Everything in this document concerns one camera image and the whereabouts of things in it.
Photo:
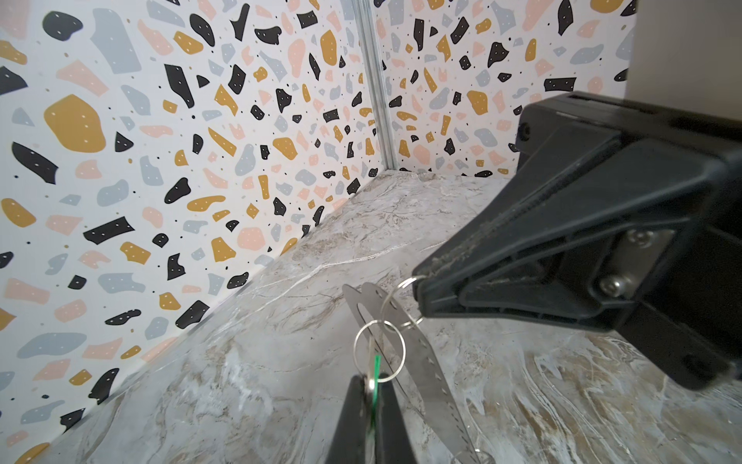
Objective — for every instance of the right aluminium corner post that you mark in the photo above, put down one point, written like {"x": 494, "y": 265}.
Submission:
{"x": 372, "y": 57}

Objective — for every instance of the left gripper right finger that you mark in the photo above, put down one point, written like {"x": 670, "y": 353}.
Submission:
{"x": 393, "y": 444}

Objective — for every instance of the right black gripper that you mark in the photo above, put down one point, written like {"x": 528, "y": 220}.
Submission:
{"x": 624, "y": 217}

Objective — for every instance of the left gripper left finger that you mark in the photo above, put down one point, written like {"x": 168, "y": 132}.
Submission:
{"x": 348, "y": 444}

